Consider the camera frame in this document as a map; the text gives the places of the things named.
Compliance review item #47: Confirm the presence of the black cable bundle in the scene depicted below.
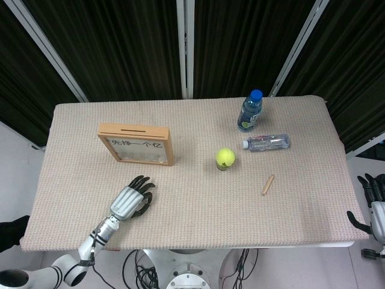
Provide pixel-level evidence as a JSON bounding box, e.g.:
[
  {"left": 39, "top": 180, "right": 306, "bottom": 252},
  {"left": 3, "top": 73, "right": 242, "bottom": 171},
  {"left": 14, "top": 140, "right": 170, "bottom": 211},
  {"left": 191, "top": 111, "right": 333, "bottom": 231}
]
[
  {"left": 122, "top": 249, "right": 162, "bottom": 289},
  {"left": 221, "top": 248, "right": 259, "bottom": 289}
]

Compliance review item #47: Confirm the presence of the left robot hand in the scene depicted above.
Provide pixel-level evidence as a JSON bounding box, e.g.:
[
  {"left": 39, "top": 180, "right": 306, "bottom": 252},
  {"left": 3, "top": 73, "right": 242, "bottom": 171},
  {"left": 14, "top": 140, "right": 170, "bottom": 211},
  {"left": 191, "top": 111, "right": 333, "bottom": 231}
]
[{"left": 109, "top": 175, "right": 157, "bottom": 223}]

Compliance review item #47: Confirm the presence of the beige woven tablecloth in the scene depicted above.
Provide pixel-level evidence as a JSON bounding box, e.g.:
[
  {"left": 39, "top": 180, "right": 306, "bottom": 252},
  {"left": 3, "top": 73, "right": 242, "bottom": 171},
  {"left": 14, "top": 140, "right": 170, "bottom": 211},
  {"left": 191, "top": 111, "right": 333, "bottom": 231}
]
[{"left": 20, "top": 95, "right": 371, "bottom": 252}]

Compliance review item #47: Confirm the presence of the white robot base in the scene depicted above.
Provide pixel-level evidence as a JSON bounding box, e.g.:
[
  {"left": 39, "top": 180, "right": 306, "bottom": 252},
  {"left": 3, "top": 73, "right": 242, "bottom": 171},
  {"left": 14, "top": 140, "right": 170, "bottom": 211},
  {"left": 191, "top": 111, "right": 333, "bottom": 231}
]
[{"left": 141, "top": 248, "right": 241, "bottom": 289}]

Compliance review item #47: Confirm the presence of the short wooden dowel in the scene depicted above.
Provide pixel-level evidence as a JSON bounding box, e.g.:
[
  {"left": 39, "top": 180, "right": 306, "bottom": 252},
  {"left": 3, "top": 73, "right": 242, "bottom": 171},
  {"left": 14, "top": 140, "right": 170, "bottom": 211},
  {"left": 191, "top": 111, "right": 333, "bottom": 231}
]
[{"left": 260, "top": 174, "right": 275, "bottom": 197}]

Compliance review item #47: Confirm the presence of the white partition frame post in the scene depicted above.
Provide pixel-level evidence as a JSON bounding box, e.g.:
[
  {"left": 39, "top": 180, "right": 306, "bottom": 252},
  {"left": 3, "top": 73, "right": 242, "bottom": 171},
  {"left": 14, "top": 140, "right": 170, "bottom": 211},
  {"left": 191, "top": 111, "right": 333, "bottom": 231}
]
[
  {"left": 268, "top": 0, "right": 331, "bottom": 98},
  {"left": 4, "top": 0, "right": 90, "bottom": 103},
  {"left": 176, "top": 0, "right": 196, "bottom": 99}
]

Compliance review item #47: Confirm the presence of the yellow tennis ball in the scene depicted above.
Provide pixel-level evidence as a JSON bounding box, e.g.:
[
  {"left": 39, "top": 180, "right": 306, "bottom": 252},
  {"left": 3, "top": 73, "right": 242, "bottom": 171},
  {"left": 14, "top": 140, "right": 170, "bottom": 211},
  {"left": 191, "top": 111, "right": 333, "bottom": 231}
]
[{"left": 215, "top": 148, "right": 236, "bottom": 168}]

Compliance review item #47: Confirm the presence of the blue sports drink bottle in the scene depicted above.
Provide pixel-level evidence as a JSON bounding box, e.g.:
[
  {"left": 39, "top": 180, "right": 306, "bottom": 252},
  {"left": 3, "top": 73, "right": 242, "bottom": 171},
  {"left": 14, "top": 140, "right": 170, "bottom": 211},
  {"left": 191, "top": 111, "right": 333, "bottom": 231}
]
[{"left": 237, "top": 89, "right": 264, "bottom": 133}]

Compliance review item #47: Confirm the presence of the black pleated curtain panel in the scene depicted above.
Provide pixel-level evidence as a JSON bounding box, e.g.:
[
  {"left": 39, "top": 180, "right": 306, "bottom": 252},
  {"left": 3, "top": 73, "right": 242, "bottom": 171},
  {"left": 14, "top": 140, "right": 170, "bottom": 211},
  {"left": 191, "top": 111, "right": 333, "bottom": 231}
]
[
  {"left": 192, "top": 0, "right": 316, "bottom": 99},
  {"left": 22, "top": 0, "right": 185, "bottom": 102},
  {"left": 278, "top": 0, "right": 385, "bottom": 153},
  {"left": 0, "top": 0, "right": 82, "bottom": 145}
]

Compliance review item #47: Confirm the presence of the wooden coin box frame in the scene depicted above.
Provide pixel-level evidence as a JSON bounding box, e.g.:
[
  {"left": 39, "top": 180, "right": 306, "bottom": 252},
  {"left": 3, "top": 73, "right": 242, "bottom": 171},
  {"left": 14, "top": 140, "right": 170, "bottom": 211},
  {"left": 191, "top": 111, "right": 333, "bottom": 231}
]
[{"left": 97, "top": 122, "right": 174, "bottom": 167}]

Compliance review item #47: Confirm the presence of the clear plastic water bottle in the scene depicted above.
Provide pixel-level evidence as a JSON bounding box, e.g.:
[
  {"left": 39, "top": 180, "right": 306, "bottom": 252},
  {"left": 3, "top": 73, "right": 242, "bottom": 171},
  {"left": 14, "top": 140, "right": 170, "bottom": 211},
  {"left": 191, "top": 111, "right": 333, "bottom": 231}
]
[{"left": 242, "top": 134, "right": 291, "bottom": 152}]

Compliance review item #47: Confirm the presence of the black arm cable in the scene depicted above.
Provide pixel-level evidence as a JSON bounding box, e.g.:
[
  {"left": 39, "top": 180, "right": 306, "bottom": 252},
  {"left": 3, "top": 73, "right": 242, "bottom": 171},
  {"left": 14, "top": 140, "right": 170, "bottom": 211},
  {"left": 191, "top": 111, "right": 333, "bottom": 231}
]
[{"left": 88, "top": 230, "right": 106, "bottom": 289}]

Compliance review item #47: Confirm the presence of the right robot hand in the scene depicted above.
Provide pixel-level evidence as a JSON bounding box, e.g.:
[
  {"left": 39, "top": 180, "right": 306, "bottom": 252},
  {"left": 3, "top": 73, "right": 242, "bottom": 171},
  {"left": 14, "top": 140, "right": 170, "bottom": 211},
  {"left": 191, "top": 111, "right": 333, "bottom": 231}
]
[{"left": 346, "top": 173, "right": 385, "bottom": 244}]

